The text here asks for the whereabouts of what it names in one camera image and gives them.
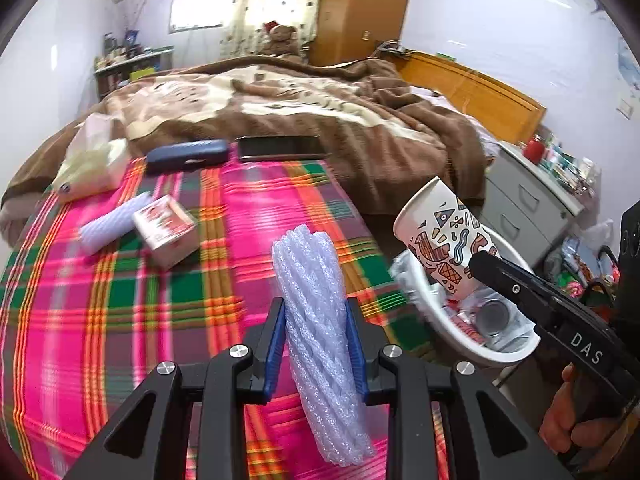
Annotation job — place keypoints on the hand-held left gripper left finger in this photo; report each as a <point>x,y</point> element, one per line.
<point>272,355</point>

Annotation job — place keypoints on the blue glasses case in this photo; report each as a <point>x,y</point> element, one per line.
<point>187,155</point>

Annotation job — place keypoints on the red drink can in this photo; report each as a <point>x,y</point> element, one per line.
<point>495,317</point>

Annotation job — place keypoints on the person's right hand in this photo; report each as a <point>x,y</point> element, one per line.
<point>557,420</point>

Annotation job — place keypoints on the wooden headboard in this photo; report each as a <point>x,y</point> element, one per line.
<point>475,90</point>

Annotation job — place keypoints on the patterned paper cup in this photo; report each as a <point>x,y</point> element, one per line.
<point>440,240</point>

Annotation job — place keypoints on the brown patterned blanket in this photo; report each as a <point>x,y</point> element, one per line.
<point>375,135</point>

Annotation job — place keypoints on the black smartphone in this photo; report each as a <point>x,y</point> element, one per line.
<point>280,147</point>

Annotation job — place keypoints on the white foam net sleeve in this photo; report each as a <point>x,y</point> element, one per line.
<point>315,310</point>
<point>107,227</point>

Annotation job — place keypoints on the grey bin liner bag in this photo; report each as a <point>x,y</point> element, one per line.
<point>402,272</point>

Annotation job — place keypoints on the grey nightstand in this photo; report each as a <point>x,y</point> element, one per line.
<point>525,210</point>

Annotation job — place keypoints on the cluttered wall shelf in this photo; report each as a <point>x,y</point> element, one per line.
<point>130,67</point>

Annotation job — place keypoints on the white power strip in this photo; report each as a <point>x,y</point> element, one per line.
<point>391,48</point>

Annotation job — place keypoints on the brown teddy bear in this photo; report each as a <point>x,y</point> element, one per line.
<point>280,37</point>

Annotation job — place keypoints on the white wall socket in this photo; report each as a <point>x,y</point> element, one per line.
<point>625,110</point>

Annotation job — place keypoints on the window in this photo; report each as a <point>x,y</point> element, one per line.
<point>197,10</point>

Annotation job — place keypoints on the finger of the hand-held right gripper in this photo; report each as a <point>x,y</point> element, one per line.
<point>515,287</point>

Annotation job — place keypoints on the red jar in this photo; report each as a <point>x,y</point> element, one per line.
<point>533,150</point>

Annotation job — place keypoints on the toiletries clutter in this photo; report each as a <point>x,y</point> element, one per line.
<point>565,160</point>

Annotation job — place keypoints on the wooden wardrobe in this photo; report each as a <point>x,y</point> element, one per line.
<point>360,10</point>

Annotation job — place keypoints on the white plastic bin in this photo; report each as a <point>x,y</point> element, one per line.
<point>500,355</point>

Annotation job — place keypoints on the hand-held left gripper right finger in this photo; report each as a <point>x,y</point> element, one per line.
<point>356,350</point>

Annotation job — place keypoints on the colourful bags pile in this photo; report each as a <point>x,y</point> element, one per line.
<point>575,270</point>

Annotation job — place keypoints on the red and white carton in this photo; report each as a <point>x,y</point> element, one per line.
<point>165,230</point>

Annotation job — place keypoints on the soft tissue pack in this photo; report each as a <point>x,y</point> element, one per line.
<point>95,170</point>

